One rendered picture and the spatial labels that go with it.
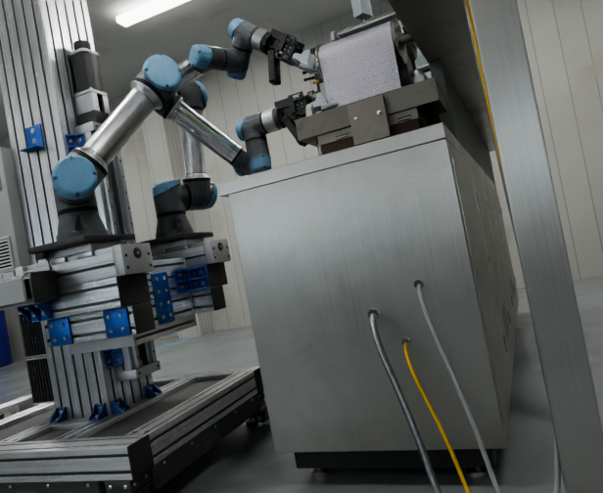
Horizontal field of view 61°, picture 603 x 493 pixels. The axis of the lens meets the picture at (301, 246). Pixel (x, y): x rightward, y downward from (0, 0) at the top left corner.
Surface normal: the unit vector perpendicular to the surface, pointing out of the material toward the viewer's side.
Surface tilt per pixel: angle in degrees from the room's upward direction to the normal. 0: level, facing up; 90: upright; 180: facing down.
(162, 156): 90
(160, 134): 90
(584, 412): 90
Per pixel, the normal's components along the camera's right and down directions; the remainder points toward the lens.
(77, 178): 0.33, 0.00
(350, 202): -0.40, 0.05
